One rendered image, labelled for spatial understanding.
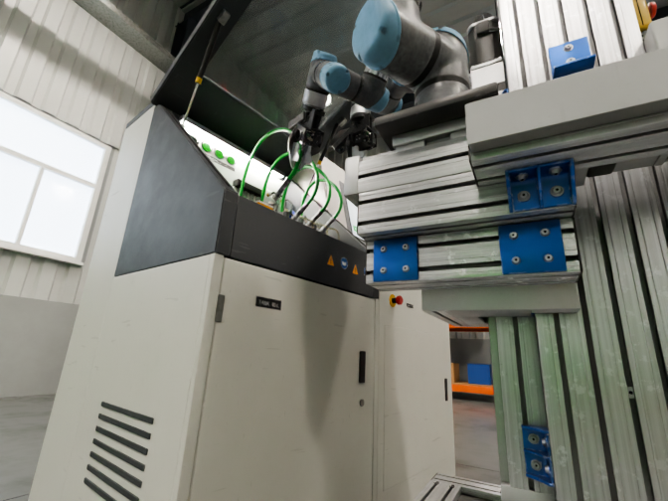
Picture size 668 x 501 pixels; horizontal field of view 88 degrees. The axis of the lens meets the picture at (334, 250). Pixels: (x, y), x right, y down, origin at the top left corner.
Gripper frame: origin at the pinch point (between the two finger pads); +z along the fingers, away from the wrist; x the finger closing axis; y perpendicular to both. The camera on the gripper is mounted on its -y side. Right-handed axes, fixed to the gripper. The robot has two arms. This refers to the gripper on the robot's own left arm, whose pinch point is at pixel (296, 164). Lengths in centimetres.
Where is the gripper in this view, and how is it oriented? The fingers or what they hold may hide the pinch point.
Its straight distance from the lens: 123.6
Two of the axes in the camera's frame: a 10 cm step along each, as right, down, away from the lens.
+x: 8.3, -0.2, 5.6
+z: -2.8, 8.5, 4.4
